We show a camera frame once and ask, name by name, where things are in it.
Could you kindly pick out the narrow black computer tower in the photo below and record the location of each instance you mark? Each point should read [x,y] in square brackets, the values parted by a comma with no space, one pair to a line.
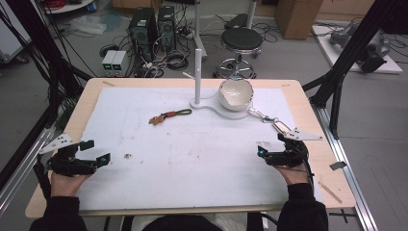
[166,27]

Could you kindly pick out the white pole stand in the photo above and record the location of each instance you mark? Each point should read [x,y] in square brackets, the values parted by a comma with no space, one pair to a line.
[198,73]

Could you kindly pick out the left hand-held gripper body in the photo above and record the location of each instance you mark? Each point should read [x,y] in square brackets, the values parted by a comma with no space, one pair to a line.
[69,166]

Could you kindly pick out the white eggshell bowl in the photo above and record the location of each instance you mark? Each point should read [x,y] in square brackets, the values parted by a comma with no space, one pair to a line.
[236,94]

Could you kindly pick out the person's left hand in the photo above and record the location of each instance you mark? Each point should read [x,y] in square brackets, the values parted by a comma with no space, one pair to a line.
[64,186]

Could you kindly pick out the white table leg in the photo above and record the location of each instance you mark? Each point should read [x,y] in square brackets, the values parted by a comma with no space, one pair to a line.
[198,29]

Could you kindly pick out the brown wooden cabinet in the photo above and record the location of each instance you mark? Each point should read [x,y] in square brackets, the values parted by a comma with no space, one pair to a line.
[298,17]

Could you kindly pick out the white bench power supply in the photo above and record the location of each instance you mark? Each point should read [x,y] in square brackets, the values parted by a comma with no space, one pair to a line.
[109,62]
[119,62]

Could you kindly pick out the black round stool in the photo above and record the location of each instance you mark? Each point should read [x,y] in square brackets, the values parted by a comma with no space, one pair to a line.
[241,39]

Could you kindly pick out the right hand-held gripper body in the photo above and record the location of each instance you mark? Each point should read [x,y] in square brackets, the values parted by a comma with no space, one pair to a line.
[288,158]

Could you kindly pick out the white floor board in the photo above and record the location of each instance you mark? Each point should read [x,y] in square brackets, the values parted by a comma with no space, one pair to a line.
[330,51]

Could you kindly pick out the clear plastic bag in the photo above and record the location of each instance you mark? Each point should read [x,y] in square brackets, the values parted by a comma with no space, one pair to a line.
[87,25]

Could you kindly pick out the grey robot device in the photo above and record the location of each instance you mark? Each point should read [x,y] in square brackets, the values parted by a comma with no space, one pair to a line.
[372,48]

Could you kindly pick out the black metal frame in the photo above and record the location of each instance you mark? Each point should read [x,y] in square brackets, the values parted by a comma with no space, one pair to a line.
[352,48]
[38,41]

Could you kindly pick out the person's right hand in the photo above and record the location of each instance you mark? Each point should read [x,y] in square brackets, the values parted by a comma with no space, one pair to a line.
[295,175]

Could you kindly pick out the thin wooden stick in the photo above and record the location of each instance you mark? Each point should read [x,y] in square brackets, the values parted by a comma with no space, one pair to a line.
[329,192]

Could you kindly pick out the large black computer tower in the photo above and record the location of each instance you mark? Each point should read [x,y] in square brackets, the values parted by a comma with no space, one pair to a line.
[142,30]

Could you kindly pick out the small grey metal piece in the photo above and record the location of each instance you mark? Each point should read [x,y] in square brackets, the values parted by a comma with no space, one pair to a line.
[338,165]

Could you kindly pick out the person's lap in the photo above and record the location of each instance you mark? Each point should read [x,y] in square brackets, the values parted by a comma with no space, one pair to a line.
[183,224]

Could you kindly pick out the aluminium rail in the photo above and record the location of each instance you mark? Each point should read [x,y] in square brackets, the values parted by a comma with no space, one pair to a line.
[349,179]
[22,166]

